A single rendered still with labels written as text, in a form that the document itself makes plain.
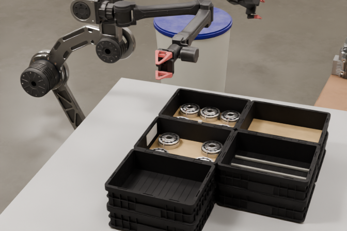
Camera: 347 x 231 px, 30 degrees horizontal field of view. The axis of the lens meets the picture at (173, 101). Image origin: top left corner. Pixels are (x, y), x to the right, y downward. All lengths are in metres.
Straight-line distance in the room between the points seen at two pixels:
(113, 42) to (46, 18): 3.58
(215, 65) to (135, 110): 1.22
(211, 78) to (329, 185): 1.88
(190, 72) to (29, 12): 2.80
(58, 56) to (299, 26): 3.39
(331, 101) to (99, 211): 2.45
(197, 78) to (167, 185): 1.97
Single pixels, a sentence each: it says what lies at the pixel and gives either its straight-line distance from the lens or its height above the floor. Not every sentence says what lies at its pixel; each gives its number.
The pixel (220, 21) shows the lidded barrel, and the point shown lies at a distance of 4.77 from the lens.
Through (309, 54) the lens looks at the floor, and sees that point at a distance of 5.97.
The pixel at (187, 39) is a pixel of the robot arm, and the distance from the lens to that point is 2.65.
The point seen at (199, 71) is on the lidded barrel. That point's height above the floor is 0.41.
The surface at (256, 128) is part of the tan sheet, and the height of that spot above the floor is 0.83.
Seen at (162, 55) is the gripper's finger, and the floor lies 1.50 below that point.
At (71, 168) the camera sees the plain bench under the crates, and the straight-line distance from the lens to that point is 3.26.
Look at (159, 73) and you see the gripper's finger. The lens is 2.51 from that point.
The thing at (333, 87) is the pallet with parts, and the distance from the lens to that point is 5.12.
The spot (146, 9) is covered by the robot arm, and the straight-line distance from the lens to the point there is 2.97.
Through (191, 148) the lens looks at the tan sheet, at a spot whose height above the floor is 0.83.
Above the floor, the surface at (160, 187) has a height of 0.83.
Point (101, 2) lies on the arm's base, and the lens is 3.03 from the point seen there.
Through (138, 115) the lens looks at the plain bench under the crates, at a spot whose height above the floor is 0.70.
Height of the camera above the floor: 2.58
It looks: 30 degrees down
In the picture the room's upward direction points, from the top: 1 degrees counter-clockwise
